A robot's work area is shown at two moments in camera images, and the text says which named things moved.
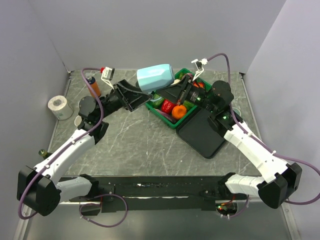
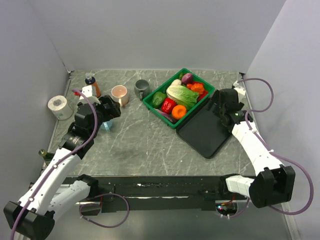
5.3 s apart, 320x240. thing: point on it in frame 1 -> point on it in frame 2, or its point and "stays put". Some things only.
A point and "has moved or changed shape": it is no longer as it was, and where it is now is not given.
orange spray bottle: (95, 86) stays put
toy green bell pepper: (157, 101) stays put
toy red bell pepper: (167, 106) stays put
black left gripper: (136, 98) -> (111, 112)
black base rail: (198, 193) stays put
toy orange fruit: (178, 111) stays put
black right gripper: (174, 93) -> (215, 99)
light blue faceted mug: (154, 77) has moved or changed shape
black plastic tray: (198, 132) stays put
